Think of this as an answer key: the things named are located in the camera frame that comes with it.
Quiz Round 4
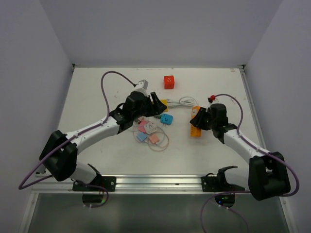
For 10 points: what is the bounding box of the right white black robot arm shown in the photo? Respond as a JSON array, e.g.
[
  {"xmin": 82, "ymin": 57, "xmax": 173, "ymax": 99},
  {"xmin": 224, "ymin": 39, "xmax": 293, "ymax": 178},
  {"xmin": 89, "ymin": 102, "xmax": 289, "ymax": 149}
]
[{"xmin": 190, "ymin": 103, "xmax": 291, "ymax": 200}]

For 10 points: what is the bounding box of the blue usb cable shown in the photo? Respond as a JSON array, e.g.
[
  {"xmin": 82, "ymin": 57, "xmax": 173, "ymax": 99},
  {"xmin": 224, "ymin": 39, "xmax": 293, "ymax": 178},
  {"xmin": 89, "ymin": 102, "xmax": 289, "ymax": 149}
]
[{"xmin": 131, "ymin": 118, "xmax": 168, "ymax": 149}]

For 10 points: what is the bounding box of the white power cord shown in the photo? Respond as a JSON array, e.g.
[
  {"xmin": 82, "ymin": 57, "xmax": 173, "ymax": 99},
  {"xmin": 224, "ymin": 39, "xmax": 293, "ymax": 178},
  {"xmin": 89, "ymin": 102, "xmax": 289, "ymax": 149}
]
[{"xmin": 166, "ymin": 96, "xmax": 197, "ymax": 109}]

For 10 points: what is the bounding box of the bright blue plug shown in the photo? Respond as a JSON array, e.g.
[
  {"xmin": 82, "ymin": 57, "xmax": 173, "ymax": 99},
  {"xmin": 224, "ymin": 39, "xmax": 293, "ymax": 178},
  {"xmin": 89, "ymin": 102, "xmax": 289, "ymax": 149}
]
[{"xmin": 160, "ymin": 114, "xmax": 173, "ymax": 125}]

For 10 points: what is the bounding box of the grey plug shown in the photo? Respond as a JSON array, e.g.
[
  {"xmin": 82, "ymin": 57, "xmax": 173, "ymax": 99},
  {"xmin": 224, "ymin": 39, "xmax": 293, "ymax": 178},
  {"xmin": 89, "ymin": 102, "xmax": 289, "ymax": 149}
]
[{"xmin": 144, "ymin": 122, "xmax": 157, "ymax": 134}]

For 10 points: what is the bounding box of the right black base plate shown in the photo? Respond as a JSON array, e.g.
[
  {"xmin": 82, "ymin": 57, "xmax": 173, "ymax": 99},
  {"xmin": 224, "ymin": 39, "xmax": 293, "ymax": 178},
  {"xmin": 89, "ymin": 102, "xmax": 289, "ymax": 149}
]
[{"xmin": 201, "ymin": 166, "xmax": 245, "ymax": 192}]

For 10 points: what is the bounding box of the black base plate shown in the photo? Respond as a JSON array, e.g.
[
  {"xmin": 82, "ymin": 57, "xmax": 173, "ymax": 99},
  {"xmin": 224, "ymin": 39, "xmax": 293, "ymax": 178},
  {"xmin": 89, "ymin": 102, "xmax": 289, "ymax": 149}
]
[
  {"xmin": 72, "ymin": 176, "xmax": 116, "ymax": 192},
  {"xmin": 201, "ymin": 166, "xmax": 245, "ymax": 192}
]

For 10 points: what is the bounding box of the orange power strip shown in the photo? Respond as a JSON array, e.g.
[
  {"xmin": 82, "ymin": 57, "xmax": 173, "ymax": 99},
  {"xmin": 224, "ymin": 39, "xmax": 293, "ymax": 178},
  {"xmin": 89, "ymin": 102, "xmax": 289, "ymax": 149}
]
[{"xmin": 190, "ymin": 106, "xmax": 202, "ymax": 138}]

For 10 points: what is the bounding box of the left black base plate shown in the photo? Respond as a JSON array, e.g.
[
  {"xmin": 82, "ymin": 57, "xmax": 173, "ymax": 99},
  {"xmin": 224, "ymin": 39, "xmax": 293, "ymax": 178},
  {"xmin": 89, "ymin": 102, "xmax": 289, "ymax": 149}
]
[{"xmin": 72, "ymin": 176, "xmax": 116, "ymax": 192}]

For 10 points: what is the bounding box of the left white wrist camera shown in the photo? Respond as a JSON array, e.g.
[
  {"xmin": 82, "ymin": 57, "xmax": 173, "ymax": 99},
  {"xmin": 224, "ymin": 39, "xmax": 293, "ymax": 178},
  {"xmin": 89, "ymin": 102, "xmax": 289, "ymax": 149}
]
[{"xmin": 134, "ymin": 80, "xmax": 149, "ymax": 93}]

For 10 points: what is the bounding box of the pink usb charger plug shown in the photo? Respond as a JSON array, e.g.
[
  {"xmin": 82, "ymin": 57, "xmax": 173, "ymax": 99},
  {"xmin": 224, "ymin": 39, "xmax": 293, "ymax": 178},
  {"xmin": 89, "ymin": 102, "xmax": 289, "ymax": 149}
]
[{"xmin": 148, "ymin": 134, "xmax": 160, "ymax": 145}]

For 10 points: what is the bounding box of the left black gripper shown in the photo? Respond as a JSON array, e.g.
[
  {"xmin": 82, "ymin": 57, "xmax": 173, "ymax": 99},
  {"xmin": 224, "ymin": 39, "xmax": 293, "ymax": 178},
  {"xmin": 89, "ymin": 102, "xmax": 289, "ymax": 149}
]
[{"xmin": 132, "ymin": 91, "xmax": 166, "ymax": 119}]

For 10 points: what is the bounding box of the yellow cube socket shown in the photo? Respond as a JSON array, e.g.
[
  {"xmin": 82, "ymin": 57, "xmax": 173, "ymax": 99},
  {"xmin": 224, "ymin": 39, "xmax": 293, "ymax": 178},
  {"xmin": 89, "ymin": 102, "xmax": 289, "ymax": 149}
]
[{"xmin": 160, "ymin": 99, "xmax": 169, "ymax": 112}]

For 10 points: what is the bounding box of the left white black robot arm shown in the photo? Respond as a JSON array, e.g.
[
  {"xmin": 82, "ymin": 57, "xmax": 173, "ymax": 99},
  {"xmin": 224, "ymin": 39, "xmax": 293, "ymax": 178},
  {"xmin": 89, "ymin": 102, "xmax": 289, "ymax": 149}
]
[{"xmin": 39, "ymin": 91, "xmax": 167, "ymax": 191}]

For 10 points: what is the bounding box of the red cube socket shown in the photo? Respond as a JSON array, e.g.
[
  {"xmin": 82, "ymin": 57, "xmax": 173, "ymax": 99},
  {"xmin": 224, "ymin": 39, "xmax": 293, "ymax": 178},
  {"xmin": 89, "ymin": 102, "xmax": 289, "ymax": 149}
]
[{"xmin": 163, "ymin": 75, "xmax": 175, "ymax": 89}]

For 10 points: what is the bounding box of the aluminium front rail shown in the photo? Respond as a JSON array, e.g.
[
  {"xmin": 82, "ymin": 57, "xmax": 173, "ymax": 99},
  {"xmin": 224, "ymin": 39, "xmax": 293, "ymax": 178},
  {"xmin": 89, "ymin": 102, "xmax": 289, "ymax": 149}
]
[{"xmin": 31, "ymin": 173, "xmax": 287, "ymax": 195}]

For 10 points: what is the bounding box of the blue usb charger plug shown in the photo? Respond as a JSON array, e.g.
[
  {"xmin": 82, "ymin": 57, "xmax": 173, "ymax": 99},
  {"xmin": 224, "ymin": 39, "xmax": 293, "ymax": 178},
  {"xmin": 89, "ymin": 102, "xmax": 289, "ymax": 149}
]
[{"xmin": 136, "ymin": 132, "xmax": 148, "ymax": 143}]

